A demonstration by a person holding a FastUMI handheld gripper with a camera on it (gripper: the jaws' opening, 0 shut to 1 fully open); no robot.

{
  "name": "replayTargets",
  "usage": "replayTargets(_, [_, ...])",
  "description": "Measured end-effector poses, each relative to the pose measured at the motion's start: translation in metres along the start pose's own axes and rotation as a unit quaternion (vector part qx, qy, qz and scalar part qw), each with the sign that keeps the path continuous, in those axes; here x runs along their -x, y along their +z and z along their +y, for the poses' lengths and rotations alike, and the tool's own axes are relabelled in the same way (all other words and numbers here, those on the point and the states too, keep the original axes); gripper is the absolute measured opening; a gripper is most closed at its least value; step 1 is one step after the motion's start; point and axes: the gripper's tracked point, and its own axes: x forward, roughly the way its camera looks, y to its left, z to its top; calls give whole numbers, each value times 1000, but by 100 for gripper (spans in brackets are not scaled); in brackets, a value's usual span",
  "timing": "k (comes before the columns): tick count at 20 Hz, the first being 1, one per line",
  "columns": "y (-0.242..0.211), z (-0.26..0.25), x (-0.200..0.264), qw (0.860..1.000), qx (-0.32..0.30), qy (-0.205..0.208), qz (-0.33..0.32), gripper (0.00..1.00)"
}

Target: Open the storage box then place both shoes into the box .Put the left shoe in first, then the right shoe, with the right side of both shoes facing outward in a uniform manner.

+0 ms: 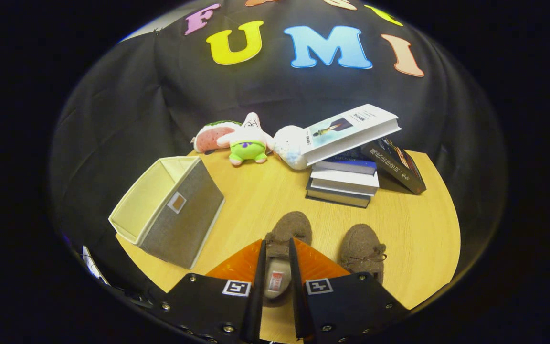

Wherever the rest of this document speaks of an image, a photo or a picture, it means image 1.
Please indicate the blue book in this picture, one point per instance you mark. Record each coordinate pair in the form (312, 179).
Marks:
(346, 165)

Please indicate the brown fuzzy shoe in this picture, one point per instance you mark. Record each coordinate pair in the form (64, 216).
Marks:
(289, 229)
(361, 248)

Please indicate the black backdrop cloth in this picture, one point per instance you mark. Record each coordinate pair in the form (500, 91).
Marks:
(136, 95)

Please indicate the white plush toy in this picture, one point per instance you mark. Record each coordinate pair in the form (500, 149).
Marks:
(289, 145)

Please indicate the pink starfish plush toy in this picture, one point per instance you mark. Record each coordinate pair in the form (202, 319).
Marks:
(248, 143)

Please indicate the grey fabric storage box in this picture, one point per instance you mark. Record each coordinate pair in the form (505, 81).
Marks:
(184, 220)

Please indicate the watermelon slice plush toy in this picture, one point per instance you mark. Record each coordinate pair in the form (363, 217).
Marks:
(210, 136)

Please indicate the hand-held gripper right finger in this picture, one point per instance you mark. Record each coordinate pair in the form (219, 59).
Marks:
(299, 296)

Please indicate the black cover book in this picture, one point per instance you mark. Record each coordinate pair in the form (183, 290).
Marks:
(394, 167)

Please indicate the white cover book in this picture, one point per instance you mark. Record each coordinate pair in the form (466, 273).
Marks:
(346, 131)

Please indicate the dark grey book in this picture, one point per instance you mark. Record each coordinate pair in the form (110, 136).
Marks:
(337, 197)

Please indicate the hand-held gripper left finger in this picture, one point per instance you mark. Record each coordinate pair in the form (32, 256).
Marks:
(256, 296)

